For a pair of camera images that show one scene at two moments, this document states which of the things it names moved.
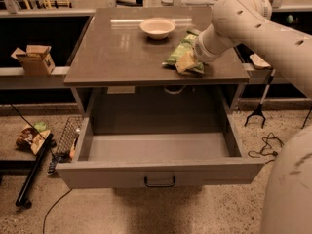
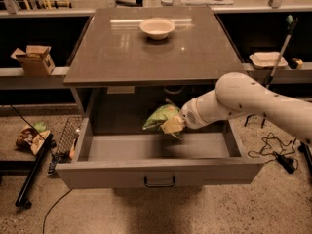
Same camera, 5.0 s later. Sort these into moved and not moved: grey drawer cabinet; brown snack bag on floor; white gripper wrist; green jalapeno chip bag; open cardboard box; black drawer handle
Moved: white gripper wrist; green jalapeno chip bag
Not moved: brown snack bag on floor; grey drawer cabinet; black drawer handle; open cardboard box
